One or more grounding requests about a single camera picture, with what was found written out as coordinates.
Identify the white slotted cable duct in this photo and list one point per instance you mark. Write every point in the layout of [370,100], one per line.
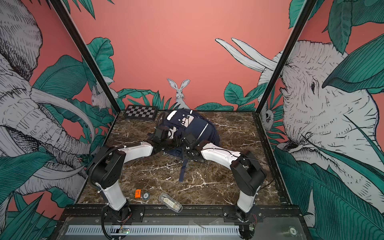
[152,230]

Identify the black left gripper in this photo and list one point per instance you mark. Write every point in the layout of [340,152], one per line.
[177,142]

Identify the black front mounting rail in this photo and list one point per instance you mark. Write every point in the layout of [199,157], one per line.
[140,213]

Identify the black white checkerboard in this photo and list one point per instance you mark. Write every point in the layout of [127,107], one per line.
[139,112]

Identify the orange pencil sharpener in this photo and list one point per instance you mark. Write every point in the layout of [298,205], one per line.
[138,194]

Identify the navy blue school backpack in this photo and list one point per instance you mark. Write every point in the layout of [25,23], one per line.
[182,123]

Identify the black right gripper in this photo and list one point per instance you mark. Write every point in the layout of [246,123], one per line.
[185,151]

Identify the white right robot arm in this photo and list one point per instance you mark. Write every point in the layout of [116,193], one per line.
[247,171]

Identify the clear plastic supply case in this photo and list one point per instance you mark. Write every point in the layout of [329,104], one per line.
[171,203]

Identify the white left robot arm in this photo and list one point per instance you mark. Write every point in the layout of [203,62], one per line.
[105,170]

